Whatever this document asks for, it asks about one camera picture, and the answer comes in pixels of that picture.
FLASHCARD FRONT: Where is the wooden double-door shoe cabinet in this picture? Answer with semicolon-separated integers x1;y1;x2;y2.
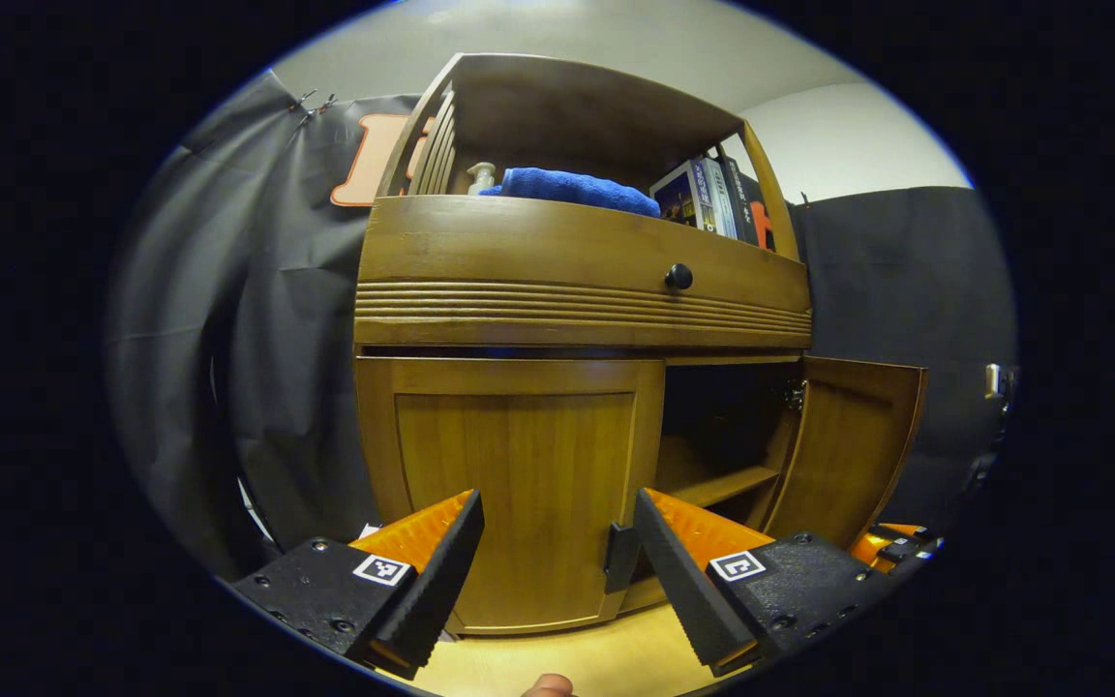
352;53;929;637

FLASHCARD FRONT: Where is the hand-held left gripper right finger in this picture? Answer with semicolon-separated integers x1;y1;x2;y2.
633;487;892;677

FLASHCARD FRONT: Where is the black backdrop cloth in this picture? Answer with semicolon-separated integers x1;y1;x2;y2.
107;73;1018;582

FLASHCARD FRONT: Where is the folded blue towel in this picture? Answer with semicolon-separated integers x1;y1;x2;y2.
478;167;662;218

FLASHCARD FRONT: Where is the wooden cabinet door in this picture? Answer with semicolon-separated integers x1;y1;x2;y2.
354;356;667;637
761;355;929;551

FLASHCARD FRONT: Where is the dark blue cover book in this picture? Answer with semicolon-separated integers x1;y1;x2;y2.
650;162;713;233

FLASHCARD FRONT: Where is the black spine book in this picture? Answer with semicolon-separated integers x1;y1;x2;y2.
715;153;773;250

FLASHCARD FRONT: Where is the wooden cabinet drawer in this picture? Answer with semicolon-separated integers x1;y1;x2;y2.
354;196;813;349

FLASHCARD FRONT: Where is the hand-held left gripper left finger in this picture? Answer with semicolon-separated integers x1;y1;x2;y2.
233;489;486;681

